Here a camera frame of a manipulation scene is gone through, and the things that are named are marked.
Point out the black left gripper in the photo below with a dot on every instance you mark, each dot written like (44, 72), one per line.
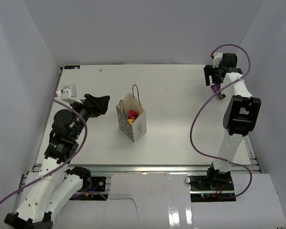
(96, 105)

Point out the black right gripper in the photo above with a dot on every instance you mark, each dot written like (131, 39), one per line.
(209, 71)

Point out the purple snack packet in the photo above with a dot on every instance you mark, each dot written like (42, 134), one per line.
(216, 89)

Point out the red snack packet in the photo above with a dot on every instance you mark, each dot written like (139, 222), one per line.
(133, 115)

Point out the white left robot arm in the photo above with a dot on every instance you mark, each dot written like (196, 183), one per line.
(56, 183)

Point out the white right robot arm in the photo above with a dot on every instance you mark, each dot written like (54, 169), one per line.
(239, 119)

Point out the white paper coffee bag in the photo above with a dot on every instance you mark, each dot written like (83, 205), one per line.
(131, 102)

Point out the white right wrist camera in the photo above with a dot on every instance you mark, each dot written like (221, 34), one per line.
(217, 57)

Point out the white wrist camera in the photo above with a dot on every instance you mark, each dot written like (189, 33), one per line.
(217, 57)
(68, 94)

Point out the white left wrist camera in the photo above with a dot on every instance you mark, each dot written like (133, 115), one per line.
(68, 94)

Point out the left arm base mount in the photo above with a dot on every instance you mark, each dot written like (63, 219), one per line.
(92, 186)

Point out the aluminium front rail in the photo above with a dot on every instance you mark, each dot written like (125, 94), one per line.
(145, 169)

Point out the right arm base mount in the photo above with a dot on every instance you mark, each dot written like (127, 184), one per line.
(203, 192)

